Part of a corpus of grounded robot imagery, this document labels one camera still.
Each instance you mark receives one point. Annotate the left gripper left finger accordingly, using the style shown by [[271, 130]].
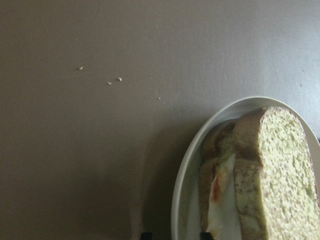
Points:
[[146, 236]]

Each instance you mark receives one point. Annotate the bread slice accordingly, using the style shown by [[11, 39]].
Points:
[[216, 145], [274, 180]]

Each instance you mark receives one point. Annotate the white round plate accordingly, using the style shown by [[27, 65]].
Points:
[[185, 220]]

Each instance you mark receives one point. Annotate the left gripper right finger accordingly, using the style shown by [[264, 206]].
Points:
[[206, 236]]

